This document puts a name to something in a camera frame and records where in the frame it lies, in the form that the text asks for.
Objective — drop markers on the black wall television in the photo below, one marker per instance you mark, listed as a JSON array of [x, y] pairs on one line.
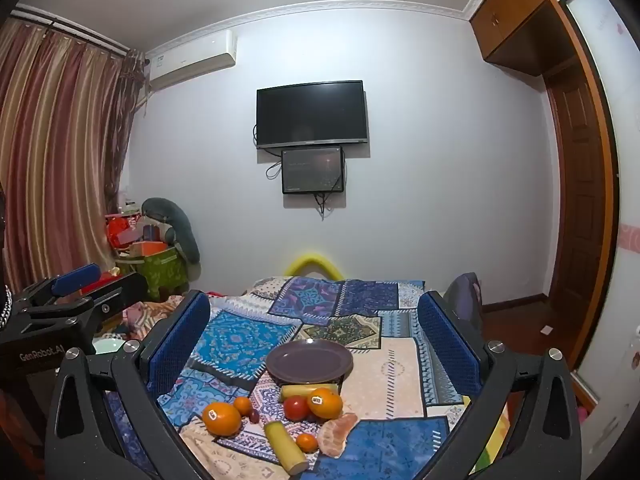
[[312, 114]]

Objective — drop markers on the red gift box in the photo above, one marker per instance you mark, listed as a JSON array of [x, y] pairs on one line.
[[120, 230]]

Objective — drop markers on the red tomato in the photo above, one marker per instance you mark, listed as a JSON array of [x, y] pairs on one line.
[[296, 408]]

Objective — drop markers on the peeled orange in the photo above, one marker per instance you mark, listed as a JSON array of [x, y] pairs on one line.
[[336, 435]]

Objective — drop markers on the brown round plate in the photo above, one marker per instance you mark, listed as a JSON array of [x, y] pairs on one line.
[[309, 360]]

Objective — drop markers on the large orange with sticker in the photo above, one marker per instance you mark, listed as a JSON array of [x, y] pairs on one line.
[[221, 419], [327, 402]]

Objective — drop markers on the green husked corn cob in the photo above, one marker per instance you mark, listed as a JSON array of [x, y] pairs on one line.
[[300, 389]]

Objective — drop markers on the blue patchwork printed blanket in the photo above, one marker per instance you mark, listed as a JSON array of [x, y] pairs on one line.
[[390, 375]]

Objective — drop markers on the dark red jujube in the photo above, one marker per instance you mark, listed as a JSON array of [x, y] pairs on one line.
[[254, 415]]

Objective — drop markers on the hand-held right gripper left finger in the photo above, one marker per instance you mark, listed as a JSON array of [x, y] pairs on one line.
[[175, 340]]

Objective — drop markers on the white air conditioner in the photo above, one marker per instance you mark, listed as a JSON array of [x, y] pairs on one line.
[[192, 62]]

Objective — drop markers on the wooden door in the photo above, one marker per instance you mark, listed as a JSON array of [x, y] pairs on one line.
[[580, 210]]

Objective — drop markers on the small tangerine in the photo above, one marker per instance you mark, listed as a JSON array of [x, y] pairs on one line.
[[306, 442], [243, 405]]

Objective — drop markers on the yellow corn cob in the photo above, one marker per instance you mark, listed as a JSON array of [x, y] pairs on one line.
[[285, 447]]

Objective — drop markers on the white wardrobe panel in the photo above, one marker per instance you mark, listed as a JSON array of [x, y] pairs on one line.
[[622, 160]]

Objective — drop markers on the wooden overhead cabinet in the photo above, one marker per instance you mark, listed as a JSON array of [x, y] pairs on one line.
[[520, 15]]

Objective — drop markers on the yellow foam bumper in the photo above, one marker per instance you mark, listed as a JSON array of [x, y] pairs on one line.
[[314, 261]]

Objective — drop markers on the small black wall screen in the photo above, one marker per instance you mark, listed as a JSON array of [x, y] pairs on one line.
[[312, 170]]

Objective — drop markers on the orange flat box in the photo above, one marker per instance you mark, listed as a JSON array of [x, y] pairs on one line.
[[150, 248]]

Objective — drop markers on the curtain rail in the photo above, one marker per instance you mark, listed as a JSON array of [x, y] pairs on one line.
[[75, 30]]

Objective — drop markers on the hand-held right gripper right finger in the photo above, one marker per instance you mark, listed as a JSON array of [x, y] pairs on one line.
[[445, 340]]

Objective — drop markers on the striped brown curtain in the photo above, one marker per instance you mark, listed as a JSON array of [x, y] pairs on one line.
[[60, 160]]

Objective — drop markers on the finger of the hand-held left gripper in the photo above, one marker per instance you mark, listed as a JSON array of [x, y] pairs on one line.
[[77, 276], [117, 292]]

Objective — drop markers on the green patterned storage box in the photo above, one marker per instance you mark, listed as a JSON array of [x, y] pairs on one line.
[[160, 272]]

